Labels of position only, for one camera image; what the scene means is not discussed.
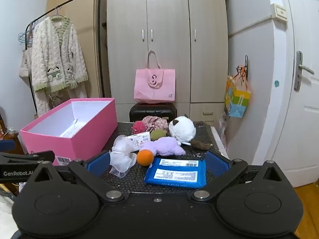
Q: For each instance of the black suitcase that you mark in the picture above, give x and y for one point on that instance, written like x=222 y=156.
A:
x=152 y=112

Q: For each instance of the striped bed sheet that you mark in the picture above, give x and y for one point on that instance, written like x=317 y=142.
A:
x=220 y=144

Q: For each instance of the beige three-door wardrobe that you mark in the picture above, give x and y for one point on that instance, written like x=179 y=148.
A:
x=167 y=17

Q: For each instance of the wooden nightstand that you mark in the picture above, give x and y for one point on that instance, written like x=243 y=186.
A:
x=18 y=142

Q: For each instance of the beige tall cabinet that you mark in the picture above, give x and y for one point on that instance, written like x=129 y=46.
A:
x=84 y=17

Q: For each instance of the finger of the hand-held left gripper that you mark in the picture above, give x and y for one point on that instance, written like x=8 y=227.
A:
x=27 y=157
x=6 y=146

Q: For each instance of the white plush toy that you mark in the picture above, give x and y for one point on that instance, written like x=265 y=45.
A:
x=183 y=128

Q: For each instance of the blue wet wipes pack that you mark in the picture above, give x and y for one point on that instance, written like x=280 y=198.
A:
x=174 y=174

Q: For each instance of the white paper slip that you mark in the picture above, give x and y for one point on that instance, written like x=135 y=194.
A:
x=72 y=130

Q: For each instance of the colourful gift bag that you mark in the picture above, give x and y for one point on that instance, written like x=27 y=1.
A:
x=236 y=99

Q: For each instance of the pink tote bag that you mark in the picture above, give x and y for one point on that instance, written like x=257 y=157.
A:
x=154 y=84

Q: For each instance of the cream canvas tote bag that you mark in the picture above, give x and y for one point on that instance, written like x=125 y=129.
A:
x=25 y=64

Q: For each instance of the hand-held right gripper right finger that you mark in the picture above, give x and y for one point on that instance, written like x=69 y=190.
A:
x=216 y=164

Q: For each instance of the green sponge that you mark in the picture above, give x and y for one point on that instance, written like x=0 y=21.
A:
x=158 y=135

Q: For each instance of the pink cardboard box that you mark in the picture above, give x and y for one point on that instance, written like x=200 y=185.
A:
x=87 y=134

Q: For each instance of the pink fuzzy pouf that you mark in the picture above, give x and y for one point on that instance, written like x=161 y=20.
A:
x=139 y=127

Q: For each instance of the round teal sticker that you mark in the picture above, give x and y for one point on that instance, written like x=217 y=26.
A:
x=276 y=83

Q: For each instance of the white fluffy cardigan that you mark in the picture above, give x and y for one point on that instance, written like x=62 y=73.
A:
x=57 y=54

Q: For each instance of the pink floral scrunchie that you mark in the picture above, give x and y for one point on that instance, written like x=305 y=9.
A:
x=157 y=123

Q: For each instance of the clear plastic bag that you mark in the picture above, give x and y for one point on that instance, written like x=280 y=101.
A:
x=223 y=124

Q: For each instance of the orange ball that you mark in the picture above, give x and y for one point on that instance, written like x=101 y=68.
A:
x=145 y=157

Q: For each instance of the white mesh bath pouf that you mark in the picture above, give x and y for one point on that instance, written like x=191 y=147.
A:
x=122 y=161

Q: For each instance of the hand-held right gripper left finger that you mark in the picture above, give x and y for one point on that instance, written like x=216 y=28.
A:
x=98 y=165

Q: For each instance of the white fluffy pants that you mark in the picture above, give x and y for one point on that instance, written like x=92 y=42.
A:
x=42 y=102

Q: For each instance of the white tissue pack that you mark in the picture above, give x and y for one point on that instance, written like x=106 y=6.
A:
x=138 y=139

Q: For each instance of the purple plush toy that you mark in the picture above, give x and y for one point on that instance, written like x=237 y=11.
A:
x=167 y=145

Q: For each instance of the white door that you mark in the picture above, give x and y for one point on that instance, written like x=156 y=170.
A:
x=309 y=129

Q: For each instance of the beige wall switch box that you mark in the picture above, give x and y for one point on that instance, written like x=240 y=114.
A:
x=278 y=11

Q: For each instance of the black metal clothes rack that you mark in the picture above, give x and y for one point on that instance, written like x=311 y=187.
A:
x=99 y=29

